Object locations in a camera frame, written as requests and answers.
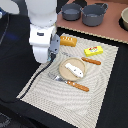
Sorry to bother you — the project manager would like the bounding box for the white fish toy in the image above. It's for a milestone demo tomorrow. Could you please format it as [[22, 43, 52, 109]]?
[[65, 63, 83, 78]]

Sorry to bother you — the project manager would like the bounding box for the orange bread loaf toy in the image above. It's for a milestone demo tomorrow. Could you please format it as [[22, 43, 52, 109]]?
[[60, 36, 77, 47]]

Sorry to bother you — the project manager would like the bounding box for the yellow butter box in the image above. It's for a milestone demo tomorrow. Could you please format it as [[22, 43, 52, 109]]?
[[84, 46, 103, 57]]

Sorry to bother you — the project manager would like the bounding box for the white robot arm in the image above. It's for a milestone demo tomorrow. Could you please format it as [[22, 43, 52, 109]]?
[[25, 0, 60, 63]]

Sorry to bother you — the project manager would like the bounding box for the wooden round plate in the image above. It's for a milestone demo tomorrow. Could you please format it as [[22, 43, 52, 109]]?
[[59, 57, 87, 81]]

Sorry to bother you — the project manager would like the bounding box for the beige woven placemat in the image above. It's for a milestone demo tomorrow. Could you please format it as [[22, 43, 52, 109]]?
[[22, 38, 118, 128]]

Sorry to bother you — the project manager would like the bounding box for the small dark grey pot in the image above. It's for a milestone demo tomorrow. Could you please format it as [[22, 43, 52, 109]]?
[[61, 3, 81, 21]]

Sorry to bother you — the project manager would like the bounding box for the large dark grey pot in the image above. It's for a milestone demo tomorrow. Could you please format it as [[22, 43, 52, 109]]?
[[81, 3, 108, 27]]

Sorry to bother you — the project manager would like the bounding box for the salmon pink mat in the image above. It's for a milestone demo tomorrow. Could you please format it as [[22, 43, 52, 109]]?
[[57, 2, 128, 43]]

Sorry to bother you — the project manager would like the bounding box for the beige bowl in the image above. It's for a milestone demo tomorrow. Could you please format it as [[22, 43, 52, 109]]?
[[121, 7, 128, 30]]

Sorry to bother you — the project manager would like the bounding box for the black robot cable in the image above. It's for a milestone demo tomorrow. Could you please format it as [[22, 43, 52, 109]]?
[[0, 53, 56, 101]]

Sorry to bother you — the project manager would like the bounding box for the knife with wooden handle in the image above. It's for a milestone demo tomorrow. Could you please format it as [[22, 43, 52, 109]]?
[[61, 52, 101, 65]]

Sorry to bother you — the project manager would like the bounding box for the fork with wooden handle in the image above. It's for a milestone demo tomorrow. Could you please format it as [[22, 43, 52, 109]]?
[[48, 73, 89, 92]]

